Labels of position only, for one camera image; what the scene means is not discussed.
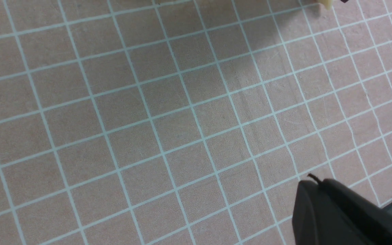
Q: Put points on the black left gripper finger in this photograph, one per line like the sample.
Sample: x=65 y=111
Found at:
x=326 y=212

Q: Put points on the white dumpling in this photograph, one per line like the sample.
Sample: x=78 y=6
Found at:
x=326 y=3

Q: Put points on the pink checkered tablecloth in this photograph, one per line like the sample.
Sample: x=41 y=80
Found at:
x=186 y=121

